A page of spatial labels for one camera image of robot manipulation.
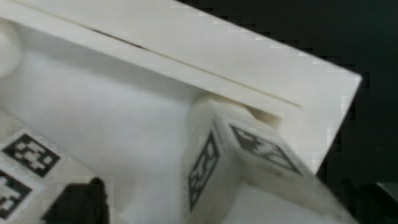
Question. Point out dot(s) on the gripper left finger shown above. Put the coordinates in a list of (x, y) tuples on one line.
[(80, 206)]

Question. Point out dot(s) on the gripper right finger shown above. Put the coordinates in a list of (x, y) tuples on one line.
[(369, 200)]

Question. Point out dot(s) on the white square table top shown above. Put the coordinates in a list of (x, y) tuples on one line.
[(106, 108)]

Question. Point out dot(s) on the white obstacle fence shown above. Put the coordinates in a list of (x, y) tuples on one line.
[(213, 55)]

